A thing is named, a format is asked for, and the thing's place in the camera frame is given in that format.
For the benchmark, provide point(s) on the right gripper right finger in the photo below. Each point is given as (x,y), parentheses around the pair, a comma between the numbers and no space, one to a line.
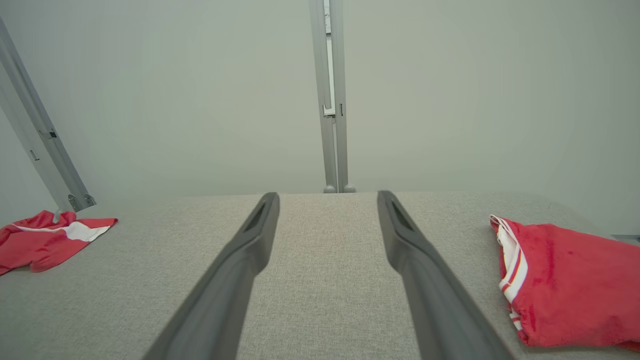
(435,300)

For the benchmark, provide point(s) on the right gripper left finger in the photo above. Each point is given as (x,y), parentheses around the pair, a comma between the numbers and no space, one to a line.
(230,290)

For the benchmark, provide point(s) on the red Bulls basketball jersey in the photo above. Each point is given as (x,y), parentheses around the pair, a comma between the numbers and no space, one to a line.
(575,285)

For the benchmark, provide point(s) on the red shorts with white stripe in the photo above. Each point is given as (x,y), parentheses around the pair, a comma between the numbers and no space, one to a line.
(40,245)

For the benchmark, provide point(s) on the grey frame bar with brackets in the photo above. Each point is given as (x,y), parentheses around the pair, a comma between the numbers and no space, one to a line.
(45,145)

